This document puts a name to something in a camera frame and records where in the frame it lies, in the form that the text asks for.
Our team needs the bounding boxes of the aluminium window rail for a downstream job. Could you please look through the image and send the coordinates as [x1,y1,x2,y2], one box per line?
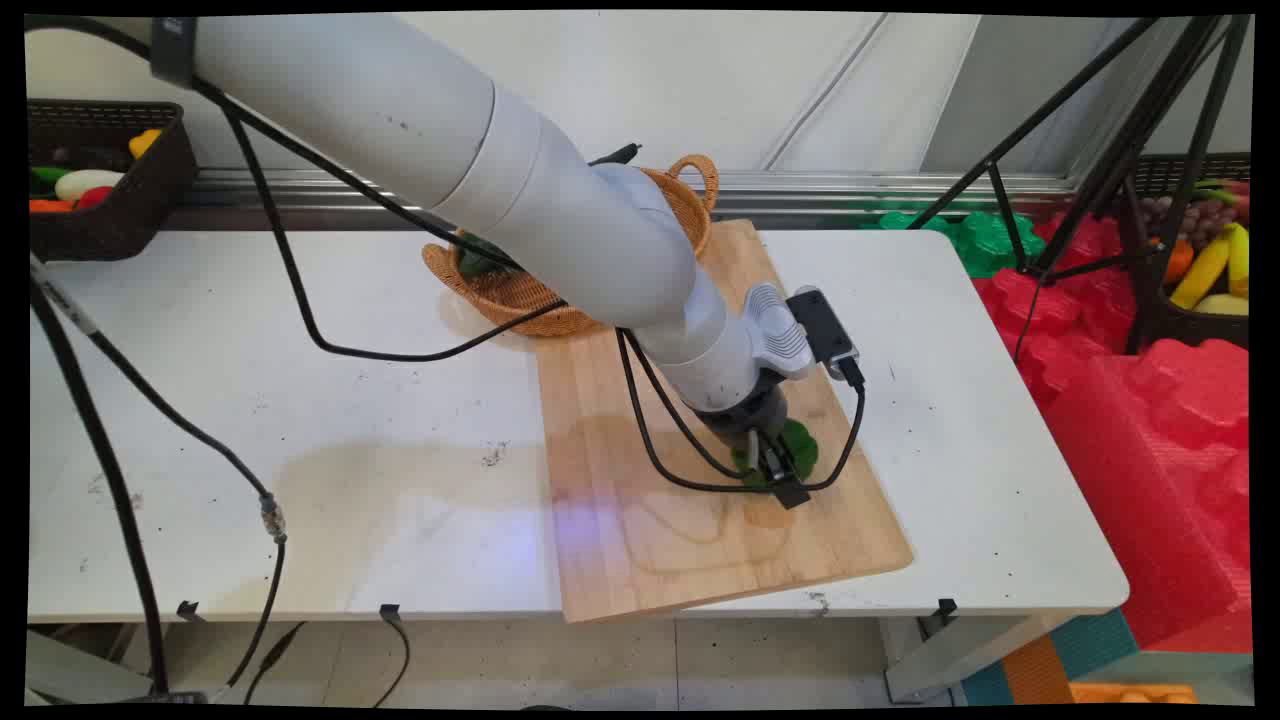
[165,168,1083,217]

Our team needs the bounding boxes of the short yellow toy banana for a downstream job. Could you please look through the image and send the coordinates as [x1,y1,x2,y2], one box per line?
[1225,222,1251,299]

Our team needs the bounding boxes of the green bell pepper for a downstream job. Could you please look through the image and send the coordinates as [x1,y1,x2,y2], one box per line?
[730,419,820,492]

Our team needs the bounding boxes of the green foam mat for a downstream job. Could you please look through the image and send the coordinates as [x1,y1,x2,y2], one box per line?
[862,208,1046,279]

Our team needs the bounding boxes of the thick black cable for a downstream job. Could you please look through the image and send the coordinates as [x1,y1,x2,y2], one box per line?
[28,280,171,696]

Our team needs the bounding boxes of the purple toy grapes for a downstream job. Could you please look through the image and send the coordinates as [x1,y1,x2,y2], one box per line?
[1140,195,1237,241]

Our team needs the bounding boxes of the red foam mat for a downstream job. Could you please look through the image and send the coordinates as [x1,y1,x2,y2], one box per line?
[972,212,1253,653]

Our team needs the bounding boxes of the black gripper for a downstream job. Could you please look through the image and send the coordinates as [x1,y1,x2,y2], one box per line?
[695,385,812,510]

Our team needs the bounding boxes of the dark green toy vegetable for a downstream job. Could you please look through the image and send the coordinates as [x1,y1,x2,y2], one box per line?
[457,235,516,279]

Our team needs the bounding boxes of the teal and orange floor mat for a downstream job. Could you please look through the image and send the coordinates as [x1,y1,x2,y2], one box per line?
[960,608,1141,706]

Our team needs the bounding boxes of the black tripod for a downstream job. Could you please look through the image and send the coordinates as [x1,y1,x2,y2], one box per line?
[905,15,1251,361]

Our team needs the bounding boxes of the white toy radish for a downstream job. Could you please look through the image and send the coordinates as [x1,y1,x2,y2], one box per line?
[55,169,125,202]

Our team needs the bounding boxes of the orange toy fruit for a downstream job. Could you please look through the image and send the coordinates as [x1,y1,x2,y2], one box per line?
[1150,238,1196,286]

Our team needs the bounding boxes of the black plastic mesh basket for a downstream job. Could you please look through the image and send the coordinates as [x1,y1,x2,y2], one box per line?
[28,100,198,263]

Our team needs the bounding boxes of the thin black hanging cable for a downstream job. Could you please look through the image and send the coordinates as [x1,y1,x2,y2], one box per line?
[372,612,412,708]

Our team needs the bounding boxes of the white table leg frame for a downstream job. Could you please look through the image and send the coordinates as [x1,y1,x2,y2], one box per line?
[880,612,1071,703]

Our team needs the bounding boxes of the black strap on arm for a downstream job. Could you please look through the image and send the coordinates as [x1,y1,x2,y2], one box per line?
[150,15,199,89]

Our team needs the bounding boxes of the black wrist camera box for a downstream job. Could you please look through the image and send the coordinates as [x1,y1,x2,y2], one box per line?
[787,287,862,383]

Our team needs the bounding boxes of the orange foam piece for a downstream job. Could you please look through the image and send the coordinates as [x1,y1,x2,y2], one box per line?
[1070,683,1199,705]

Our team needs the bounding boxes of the woven wicker basket with handles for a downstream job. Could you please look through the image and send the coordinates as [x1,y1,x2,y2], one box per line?
[422,153,721,338]

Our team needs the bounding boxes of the black cable with plug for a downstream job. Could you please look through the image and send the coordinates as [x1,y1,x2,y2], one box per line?
[243,622,307,706]

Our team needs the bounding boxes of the long yellow toy banana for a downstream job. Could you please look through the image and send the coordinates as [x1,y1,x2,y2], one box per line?
[1168,230,1233,311]

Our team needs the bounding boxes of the wooden cutting board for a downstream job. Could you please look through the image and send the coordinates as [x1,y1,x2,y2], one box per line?
[535,218,914,625]

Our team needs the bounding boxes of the black cable with metal connector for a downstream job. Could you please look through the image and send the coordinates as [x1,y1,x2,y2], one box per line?
[28,250,291,691]

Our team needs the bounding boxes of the long black arm cable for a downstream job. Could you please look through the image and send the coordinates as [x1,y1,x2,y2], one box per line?
[25,15,643,363]

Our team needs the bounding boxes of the dark woven fruit basket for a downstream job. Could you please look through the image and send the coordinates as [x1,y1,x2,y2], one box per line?
[1128,152,1251,351]

